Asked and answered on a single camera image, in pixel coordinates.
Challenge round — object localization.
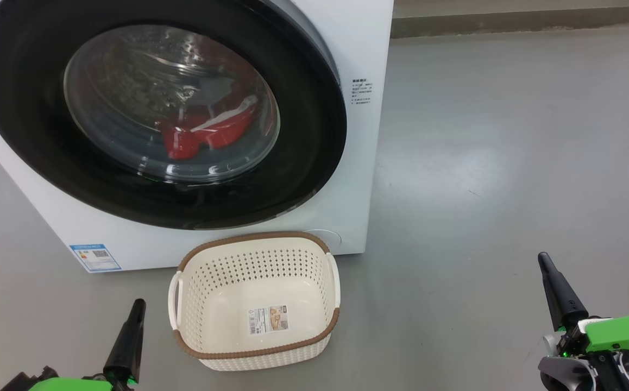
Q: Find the black round glass washer door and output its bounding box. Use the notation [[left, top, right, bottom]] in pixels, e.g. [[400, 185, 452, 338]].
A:
[[0, 0, 348, 230]]

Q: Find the white front-load washing machine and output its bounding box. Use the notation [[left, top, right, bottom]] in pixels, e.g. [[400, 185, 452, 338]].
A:
[[0, 0, 395, 274]]

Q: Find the paper product label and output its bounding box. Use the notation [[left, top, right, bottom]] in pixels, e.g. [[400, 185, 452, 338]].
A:
[[248, 305, 290, 335]]

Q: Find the red and white garment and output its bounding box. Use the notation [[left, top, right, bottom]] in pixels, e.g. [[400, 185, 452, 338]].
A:
[[157, 95, 261, 161]]

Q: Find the blue energy label sticker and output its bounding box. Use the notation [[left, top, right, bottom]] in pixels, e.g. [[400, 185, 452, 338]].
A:
[[70, 244, 122, 273]]

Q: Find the cream perforated laundry basket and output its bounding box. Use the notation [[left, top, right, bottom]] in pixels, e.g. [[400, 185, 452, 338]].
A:
[[168, 231, 341, 372]]

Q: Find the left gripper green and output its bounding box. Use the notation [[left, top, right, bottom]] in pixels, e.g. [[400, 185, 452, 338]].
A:
[[0, 298, 147, 391]]

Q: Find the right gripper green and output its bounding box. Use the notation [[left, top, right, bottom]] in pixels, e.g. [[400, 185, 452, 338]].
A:
[[537, 252, 629, 391]]

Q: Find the round white filter cover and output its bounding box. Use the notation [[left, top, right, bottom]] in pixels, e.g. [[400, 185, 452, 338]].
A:
[[305, 229, 343, 255]]

